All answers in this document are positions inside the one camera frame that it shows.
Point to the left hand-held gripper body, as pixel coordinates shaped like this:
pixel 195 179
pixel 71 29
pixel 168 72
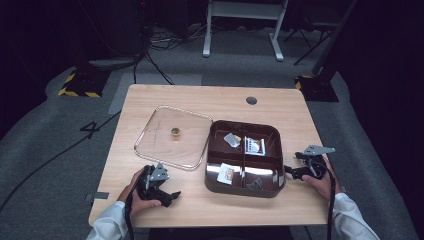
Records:
pixel 151 186

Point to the white snack packet red print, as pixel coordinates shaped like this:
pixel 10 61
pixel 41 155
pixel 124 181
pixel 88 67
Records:
pixel 225 174

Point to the dark slanted stand pole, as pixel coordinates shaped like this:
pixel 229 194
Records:
pixel 333 36

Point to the small yellow packet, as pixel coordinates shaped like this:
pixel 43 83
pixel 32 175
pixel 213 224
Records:
pixel 237 137

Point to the grey tape strip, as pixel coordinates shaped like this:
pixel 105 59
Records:
pixel 100 195

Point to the person's left hand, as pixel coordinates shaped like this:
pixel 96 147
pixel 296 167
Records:
pixel 133 204

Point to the dark brown compartment box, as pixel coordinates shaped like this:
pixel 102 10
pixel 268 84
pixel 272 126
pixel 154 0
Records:
pixel 213 180

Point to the black yellow striped stand base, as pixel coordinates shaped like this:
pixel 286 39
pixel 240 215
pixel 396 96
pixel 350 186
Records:
pixel 83 85
pixel 316 88

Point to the white metal stand frame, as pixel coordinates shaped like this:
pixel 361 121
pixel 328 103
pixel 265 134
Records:
pixel 246 10

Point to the clear lid with gold knob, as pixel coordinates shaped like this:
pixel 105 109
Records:
pixel 166 146

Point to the black folding tripod stand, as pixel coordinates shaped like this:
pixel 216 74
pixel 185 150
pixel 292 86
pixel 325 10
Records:
pixel 310 40

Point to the silver foil packet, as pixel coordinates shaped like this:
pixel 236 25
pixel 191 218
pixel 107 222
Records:
pixel 231 140

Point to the dark grey packet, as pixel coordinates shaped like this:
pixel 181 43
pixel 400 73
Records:
pixel 256 184

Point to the striped white snack packet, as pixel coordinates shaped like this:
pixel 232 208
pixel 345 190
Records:
pixel 255 146

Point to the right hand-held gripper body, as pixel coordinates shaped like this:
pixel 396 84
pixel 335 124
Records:
pixel 315 165

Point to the person's right hand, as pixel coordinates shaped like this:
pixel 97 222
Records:
pixel 326 186

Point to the dark equipment cabinet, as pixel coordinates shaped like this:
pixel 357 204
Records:
pixel 116 26

